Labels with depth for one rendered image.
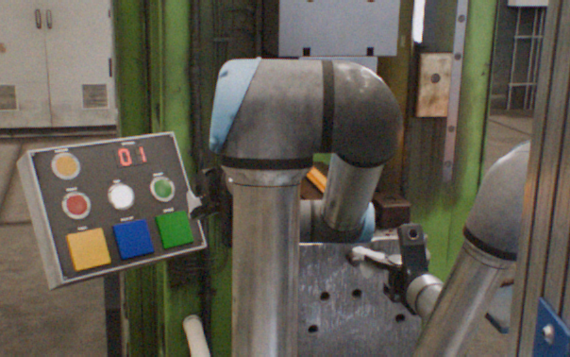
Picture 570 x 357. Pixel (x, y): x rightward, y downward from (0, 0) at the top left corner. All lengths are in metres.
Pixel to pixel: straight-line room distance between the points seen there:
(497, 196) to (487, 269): 0.11
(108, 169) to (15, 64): 5.50
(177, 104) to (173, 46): 0.14
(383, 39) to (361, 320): 0.72
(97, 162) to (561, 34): 1.11
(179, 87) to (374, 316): 0.78
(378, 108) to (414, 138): 1.17
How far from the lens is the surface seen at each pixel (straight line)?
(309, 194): 1.95
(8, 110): 7.15
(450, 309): 1.16
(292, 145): 0.87
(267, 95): 0.86
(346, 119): 0.86
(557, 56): 0.71
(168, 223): 1.62
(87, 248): 1.54
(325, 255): 1.84
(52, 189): 1.56
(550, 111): 0.72
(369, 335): 1.98
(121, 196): 1.60
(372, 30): 1.80
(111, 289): 1.74
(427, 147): 2.07
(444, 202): 2.14
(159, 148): 1.67
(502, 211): 1.08
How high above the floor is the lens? 1.57
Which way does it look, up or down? 16 degrees down
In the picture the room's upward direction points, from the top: 1 degrees clockwise
